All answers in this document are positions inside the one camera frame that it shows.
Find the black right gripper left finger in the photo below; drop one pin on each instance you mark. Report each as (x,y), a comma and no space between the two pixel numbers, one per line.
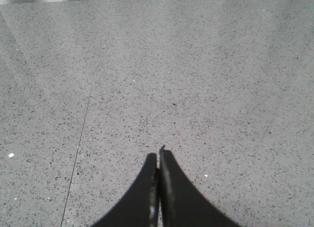
(138,206)

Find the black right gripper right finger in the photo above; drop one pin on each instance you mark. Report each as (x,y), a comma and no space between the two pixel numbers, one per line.
(182,205)

